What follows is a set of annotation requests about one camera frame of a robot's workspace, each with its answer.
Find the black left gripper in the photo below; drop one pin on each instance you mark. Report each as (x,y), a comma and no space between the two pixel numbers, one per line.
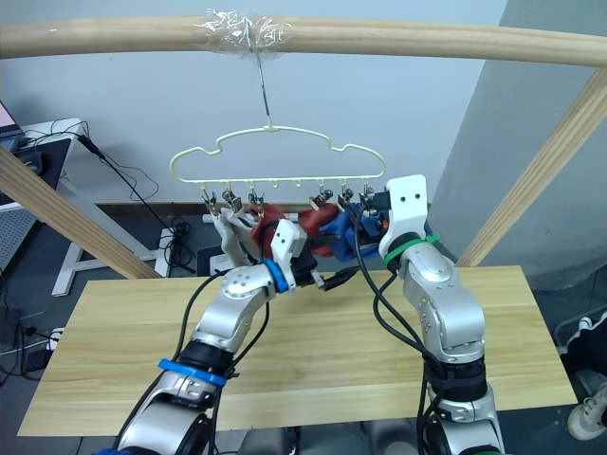
(306,272)

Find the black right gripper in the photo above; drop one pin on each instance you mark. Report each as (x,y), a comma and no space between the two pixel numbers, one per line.
(379,206)

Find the blue sock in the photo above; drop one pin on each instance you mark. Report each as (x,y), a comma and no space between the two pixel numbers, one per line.
(341,237)

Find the red sock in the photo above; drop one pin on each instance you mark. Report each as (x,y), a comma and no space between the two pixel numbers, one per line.
(320,220)
(263,227)

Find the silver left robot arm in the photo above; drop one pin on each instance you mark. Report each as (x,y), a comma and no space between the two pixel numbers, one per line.
(237,289)

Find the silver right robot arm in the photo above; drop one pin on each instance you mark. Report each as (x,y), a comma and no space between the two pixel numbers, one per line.
(441,294)

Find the metal hanger clip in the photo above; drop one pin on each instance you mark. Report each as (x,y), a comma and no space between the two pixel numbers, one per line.
(209,201)
(366,196)
(320,199)
(345,195)
(254,199)
(231,200)

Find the cream plastic clip hanger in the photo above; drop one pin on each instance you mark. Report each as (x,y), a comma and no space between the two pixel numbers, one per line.
(308,180)

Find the white sock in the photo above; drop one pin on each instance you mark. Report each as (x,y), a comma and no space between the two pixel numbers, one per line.
(232,237)

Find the horizontal wooden rack pole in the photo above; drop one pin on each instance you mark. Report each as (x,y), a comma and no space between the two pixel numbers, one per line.
(379,40)

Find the clear plastic tape wrap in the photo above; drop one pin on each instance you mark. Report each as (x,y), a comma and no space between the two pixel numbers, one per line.
(237,33)

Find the dark cloth with white trim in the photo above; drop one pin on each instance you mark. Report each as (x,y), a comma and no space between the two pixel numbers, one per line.
(585,336)

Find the white desk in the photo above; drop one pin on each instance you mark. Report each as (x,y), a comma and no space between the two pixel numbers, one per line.
(71,265)

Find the white power strip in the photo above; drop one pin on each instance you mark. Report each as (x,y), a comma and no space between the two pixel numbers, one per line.
(56,337)

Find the white sneaker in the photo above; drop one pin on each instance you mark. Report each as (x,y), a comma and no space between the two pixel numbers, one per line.
(585,419)

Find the black desk mat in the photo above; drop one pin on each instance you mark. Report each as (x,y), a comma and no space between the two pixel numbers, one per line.
(47,161)

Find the black power adapter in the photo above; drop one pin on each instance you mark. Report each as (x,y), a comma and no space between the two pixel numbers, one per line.
(37,360)

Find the perforated grey metal panel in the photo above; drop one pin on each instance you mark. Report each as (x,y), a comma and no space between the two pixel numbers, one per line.
(12,237)

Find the pink monitor screen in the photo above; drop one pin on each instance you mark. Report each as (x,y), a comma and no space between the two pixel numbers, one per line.
(7,116)

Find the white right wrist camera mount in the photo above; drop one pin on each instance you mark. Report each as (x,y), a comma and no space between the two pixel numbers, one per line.
(405,204)

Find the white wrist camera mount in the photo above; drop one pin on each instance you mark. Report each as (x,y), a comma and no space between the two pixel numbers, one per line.
(405,204)
(287,242)

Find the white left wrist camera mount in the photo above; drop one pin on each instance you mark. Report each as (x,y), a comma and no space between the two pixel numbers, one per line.
(287,242)

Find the slanted wooden rack post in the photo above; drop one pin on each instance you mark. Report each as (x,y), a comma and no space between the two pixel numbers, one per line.
(71,223)
(536,166)

